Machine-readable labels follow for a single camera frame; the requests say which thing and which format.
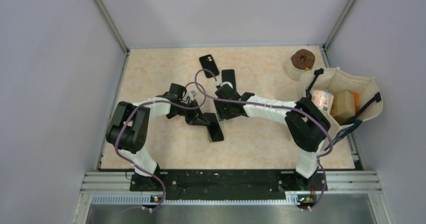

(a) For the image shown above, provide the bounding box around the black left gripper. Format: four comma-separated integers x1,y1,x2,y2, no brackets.
174,99,210,127

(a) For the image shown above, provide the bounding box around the blue-edged black phone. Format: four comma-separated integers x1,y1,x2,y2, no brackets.
221,69,237,89

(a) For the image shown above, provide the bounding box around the black phone case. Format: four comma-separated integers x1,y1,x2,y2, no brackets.
199,54,220,78

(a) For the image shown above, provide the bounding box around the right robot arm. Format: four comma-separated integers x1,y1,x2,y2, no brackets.
215,82,331,190

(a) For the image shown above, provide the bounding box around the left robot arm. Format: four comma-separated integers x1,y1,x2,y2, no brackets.
105,83,210,190

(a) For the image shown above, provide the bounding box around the brown-topped paper roll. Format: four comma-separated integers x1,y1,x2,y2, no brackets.
285,49,316,81

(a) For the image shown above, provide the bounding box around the pink patterned roll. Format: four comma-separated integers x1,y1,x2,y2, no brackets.
311,90,334,113

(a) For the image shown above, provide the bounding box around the brown cardboard box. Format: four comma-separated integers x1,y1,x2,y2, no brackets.
330,91,355,120

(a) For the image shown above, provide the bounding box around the orange item in bag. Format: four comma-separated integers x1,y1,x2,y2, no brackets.
353,92,359,113

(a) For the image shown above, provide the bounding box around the cream canvas tote bag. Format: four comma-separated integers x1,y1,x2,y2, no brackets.
296,68,383,144

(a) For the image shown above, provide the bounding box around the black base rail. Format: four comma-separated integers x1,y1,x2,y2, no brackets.
130,169,325,200

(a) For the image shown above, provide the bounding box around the aluminium frame rail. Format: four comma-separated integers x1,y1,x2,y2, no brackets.
72,169,394,223

